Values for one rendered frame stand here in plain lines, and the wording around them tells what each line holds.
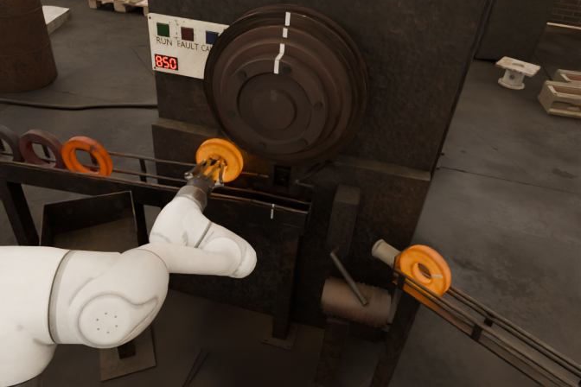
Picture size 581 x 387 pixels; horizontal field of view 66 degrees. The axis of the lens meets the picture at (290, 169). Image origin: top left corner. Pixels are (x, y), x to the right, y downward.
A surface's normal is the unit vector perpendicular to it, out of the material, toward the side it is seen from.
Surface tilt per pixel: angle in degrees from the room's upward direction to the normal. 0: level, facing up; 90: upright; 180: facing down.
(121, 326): 58
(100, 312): 63
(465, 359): 0
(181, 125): 0
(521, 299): 0
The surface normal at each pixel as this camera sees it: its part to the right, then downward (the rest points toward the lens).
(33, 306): 0.29, -0.06
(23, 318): 0.27, 0.20
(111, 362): 0.08, -0.81
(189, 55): -0.24, 0.54
